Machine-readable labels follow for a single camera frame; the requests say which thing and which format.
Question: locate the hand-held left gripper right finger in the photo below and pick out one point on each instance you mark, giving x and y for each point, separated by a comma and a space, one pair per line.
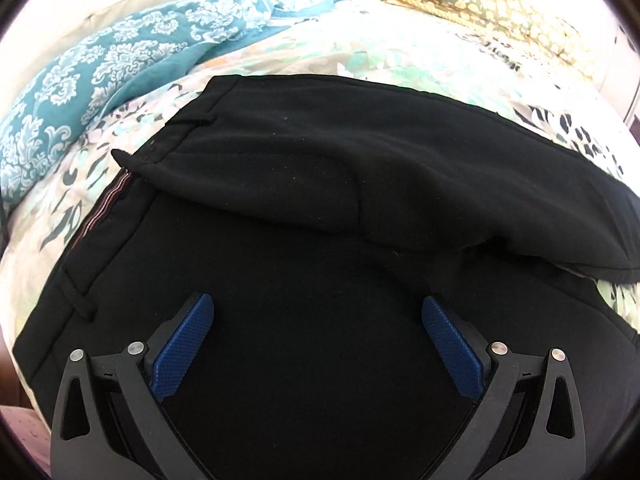
450, 350

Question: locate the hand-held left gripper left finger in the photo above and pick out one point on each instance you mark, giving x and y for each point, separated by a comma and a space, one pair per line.
182, 345

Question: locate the black pants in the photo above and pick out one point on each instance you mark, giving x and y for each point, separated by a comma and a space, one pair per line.
300, 185

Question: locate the teal damask patterned blanket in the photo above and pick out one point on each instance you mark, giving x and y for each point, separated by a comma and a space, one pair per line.
125, 45

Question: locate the floral leaf print bedsheet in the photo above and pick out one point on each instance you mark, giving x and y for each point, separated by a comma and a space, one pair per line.
350, 55

